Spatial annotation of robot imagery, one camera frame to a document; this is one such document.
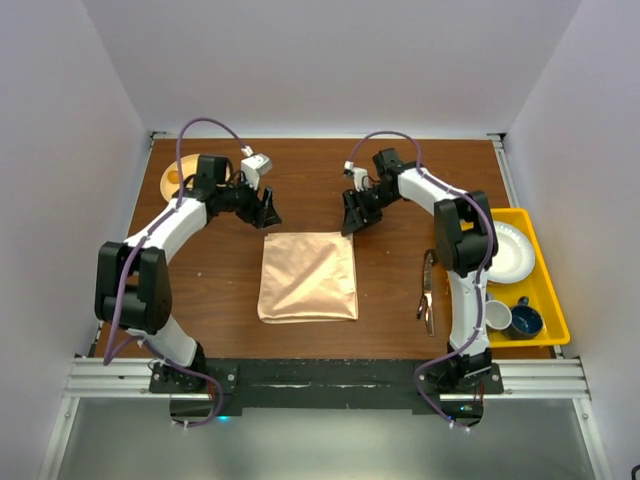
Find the aluminium frame rail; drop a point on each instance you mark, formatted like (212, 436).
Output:
(136, 377)

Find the beige cloth napkin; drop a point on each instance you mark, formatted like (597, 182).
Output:
(308, 277)

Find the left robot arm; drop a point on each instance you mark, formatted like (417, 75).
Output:
(133, 291)

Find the yellow plastic bin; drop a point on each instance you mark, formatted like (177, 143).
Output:
(538, 287)

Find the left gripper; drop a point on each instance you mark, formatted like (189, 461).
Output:
(251, 214)

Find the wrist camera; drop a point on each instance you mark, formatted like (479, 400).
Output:
(358, 175)
(254, 168)

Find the wooden spoon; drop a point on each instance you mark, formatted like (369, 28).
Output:
(173, 177)

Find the white paper plate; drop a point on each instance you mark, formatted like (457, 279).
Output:
(515, 258)

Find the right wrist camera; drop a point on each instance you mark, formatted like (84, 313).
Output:
(358, 175)

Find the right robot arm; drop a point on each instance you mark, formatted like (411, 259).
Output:
(465, 246)

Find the round bamboo plate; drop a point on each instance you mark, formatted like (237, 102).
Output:
(203, 175)

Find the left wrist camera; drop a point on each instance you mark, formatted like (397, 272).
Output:
(254, 168)

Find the white mug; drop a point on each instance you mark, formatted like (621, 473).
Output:
(498, 315)

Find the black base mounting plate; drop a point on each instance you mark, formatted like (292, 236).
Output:
(428, 397)

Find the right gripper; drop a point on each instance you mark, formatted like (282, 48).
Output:
(355, 220)

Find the dark blue mug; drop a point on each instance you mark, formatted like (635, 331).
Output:
(526, 322)

